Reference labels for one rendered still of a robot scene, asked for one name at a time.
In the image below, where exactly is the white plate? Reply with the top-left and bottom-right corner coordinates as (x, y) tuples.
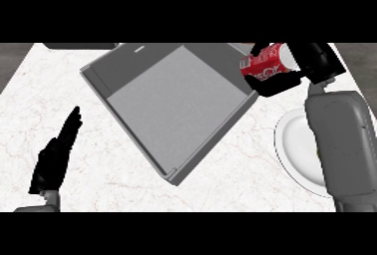
(273, 107), (336, 199)

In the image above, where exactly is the grey open box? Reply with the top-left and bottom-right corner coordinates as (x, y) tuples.
(79, 43), (261, 187)

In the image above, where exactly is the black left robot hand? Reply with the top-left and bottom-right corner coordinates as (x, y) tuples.
(29, 106), (85, 195)

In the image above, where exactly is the red soda can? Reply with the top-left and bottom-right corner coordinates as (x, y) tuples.
(239, 43), (301, 83)

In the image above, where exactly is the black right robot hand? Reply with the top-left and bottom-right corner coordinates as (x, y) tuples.
(243, 42), (348, 99)

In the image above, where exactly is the dark grey flat object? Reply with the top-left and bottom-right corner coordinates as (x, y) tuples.
(43, 43), (122, 51)

